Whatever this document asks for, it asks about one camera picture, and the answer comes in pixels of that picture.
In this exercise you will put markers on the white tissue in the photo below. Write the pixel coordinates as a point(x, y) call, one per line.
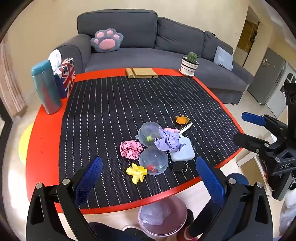
point(54, 59)

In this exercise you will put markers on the grey refrigerator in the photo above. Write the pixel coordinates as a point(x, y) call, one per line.
point(268, 76)

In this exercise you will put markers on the grey pink paw cushion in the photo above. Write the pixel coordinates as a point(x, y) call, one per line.
point(106, 41)

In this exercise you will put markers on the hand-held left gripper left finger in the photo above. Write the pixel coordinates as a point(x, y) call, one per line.
point(89, 180)

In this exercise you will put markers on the dark grey sofa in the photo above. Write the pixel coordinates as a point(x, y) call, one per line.
point(138, 55)

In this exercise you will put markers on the flag print tissue box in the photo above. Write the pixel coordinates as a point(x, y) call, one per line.
point(67, 76)

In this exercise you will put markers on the white side table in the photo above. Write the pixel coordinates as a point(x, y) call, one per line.
point(247, 160)

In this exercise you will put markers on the small red toy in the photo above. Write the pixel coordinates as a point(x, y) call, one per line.
point(151, 167)

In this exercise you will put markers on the person's right forearm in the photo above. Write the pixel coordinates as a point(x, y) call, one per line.
point(288, 213)

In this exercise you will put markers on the small yellow green toy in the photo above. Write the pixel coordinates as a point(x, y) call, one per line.
point(149, 138)

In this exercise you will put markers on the white door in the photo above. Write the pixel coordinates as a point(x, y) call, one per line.
point(276, 106)

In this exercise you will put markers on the wooden phone stand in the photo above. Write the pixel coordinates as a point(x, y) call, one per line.
point(143, 73)

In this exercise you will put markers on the black striped table mat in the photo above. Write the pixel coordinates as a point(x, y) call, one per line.
point(115, 111)

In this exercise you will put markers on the yellow toy airplane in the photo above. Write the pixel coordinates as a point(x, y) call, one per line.
point(136, 172)

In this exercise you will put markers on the orange bear shaped toy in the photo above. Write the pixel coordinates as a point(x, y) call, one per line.
point(181, 119)

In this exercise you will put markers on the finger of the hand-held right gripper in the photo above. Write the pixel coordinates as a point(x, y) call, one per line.
point(253, 118)
point(248, 142)

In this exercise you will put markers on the purple paper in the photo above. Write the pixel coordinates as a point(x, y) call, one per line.
point(167, 141)

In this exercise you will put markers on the yellow round mat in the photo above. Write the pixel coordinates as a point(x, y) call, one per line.
point(24, 146)

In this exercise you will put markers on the crumpled purple plastic wrap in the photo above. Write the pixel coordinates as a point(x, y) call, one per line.
point(157, 215)

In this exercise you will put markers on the light blue square case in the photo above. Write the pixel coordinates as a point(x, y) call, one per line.
point(182, 154)

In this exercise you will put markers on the light blue cushion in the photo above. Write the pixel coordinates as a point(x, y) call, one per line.
point(223, 58)

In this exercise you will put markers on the teal tumbler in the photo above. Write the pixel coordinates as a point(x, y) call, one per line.
point(46, 92)

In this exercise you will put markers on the clear dome capsule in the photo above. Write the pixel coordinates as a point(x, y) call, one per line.
point(150, 158)
point(148, 131)

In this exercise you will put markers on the white tool with pink bunny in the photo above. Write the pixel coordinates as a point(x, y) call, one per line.
point(186, 128)

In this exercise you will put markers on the pink paper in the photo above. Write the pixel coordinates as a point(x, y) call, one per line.
point(130, 149)

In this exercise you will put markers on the potted cactus in striped pot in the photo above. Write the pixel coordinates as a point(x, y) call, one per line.
point(188, 67)

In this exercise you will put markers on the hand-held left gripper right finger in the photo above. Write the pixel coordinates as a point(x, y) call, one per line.
point(209, 180)

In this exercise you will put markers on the black round key fob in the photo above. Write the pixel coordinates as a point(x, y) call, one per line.
point(177, 165)

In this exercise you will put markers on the beige curtain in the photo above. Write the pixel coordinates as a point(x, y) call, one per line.
point(11, 88)

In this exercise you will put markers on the pink translucent bin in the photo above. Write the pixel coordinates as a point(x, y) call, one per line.
point(175, 215)

